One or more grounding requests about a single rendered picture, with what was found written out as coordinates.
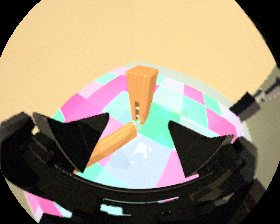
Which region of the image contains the orange wooden post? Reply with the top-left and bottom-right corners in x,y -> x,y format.
125,65 -> 159,125

